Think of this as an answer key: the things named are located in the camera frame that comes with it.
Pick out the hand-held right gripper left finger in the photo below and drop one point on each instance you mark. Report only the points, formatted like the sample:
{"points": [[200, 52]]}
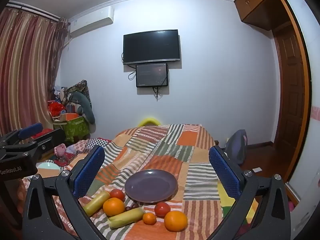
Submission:
{"points": [[90, 171]]}

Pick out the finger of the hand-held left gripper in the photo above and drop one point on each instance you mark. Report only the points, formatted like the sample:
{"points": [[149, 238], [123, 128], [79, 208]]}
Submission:
{"points": [[31, 130], [23, 148]]}

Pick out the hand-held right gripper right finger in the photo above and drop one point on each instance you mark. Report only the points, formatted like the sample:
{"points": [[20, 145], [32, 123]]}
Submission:
{"points": [[223, 173]]}

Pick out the husked corn cob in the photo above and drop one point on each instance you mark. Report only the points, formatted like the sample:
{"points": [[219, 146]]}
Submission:
{"points": [[126, 217], [96, 203]]}

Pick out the red tomato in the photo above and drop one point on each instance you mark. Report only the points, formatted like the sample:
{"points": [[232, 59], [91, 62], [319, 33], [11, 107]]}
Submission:
{"points": [[162, 209], [117, 194]]}

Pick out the large orange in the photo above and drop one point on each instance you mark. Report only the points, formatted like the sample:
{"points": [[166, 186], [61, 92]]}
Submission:
{"points": [[175, 220], [113, 207]]}

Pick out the purple round plate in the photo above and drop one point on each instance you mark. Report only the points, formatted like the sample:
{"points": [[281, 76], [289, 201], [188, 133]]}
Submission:
{"points": [[151, 185]]}

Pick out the small mandarin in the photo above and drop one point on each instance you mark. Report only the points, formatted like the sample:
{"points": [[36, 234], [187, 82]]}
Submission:
{"points": [[149, 218]]}

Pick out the red and dark box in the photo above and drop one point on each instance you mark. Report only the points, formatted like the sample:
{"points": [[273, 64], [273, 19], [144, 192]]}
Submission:
{"points": [[53, 141]]}

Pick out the checkered cloth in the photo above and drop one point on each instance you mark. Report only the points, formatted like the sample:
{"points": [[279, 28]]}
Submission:
{"points": [[98, 142]]}

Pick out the teal and white round dish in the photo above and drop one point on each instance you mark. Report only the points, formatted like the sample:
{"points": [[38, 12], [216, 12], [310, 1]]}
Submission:
{"points": [[48, 168]]}

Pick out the red plastic bag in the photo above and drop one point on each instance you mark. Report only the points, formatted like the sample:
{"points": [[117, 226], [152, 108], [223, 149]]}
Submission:
{"points": [[55, 108]]}

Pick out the white paper slip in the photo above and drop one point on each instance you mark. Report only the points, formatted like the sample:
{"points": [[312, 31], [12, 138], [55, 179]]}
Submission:
{"points": [[257, 169]]}

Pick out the pink plush toy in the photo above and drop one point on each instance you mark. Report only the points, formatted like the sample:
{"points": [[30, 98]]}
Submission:
{"points": [[60, 150]]}

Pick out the orange cardboard box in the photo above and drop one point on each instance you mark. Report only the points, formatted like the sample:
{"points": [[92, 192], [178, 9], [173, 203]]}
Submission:
{"points": [[70, 117]]}

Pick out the green fabric storage box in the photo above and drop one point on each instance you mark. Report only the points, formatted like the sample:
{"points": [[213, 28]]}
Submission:
{"points": [[77, 128]]}

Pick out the striped red curtain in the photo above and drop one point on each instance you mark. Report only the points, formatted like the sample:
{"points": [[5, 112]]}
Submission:
{"points": [[27, 75]]}

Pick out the grey plush toy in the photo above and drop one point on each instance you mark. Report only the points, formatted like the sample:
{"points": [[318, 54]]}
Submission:
{"points": [[83, 105]]}

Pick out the striped patchwork blanket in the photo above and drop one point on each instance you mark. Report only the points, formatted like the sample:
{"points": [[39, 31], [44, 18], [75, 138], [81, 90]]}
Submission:
{"points": [[165, 150]]}

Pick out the dark patterned cushion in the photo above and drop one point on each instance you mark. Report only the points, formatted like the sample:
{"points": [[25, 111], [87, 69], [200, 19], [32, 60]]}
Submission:
{"points": [[83, 86]]}

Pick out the yellow chair back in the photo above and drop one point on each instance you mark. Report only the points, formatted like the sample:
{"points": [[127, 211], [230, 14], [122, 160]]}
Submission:
{"points": [[149, 120]]}

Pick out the wooden door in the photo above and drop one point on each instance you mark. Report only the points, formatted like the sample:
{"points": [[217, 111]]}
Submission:
{"points": [[290, 87]]}

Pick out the curtain rod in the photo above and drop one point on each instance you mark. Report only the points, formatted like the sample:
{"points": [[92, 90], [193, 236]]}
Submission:
{"points": [[32, 10]]}

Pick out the white air conditioner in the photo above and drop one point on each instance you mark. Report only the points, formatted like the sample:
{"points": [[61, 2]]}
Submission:
{"points": [[91, 20]]}

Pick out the wooden overhead cabinet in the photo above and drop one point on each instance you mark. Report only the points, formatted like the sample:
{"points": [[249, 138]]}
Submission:
{"points": [[257, 3]]}

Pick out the small black wall monitor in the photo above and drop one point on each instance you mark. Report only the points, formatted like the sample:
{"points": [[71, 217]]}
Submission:
{"points": [[151, 75]]}

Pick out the wall-mounted black television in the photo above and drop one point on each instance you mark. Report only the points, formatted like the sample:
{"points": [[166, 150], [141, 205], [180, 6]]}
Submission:
{"points": [[151, 47]]}

